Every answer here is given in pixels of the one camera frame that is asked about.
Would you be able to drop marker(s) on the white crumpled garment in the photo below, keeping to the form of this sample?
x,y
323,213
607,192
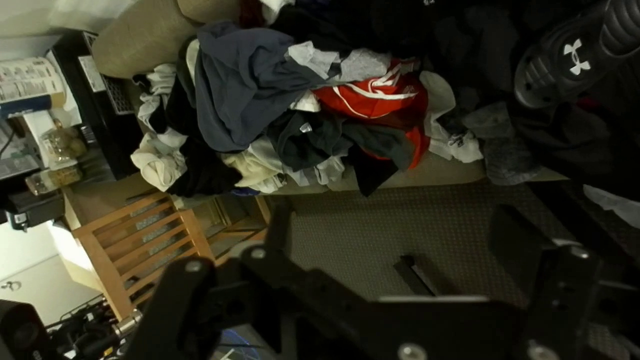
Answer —
x,y
160,152

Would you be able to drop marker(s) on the red garment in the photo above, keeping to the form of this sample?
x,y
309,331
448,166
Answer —
x,y
377,106

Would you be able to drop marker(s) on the dark blue garment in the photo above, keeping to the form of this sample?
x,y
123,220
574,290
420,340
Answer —
x,y
246,86

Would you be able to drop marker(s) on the wooden slatted stool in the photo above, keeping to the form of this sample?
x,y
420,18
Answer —
x,y
146,246

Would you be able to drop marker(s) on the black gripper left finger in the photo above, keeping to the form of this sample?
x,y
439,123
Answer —
x,y
220,300

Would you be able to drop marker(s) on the black jacket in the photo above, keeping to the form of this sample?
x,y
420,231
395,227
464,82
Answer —
x,y
533,133

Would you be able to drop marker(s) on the white printed paper sheet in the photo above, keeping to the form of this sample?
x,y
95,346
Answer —
x,y
26,78

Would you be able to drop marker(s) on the grey cloth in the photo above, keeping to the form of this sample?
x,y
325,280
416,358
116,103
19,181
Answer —
x,y
507,151

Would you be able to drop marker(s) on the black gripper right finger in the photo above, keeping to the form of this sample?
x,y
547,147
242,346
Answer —
x,y
573,292

